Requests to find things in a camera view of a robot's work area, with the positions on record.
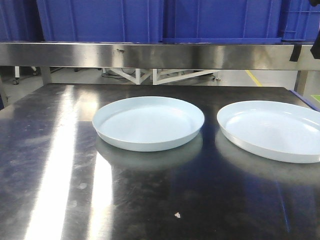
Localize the blue bin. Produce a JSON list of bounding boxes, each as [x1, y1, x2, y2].
[[278, 0, 320, 42], [162, 0, 282, 44], [0, 0, 164, 44]]

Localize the black tape strip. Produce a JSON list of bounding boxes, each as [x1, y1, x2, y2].
[[289, 44, 302, 62]]

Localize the blue bin upper left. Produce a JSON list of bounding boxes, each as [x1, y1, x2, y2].
[[0, 0, 164, 44]]

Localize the blue bin upper far right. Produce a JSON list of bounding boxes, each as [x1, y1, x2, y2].
[[278, 0, 320, 42]]

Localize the light blue base plate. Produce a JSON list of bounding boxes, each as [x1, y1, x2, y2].
[[92, 96, 205, 152]]

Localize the white trolley frame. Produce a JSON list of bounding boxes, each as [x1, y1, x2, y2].
[[101, 68, 220, 85]]

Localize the stainless steel shelf rail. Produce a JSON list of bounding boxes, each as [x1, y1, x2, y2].
[[0, 42, 320, 71]]

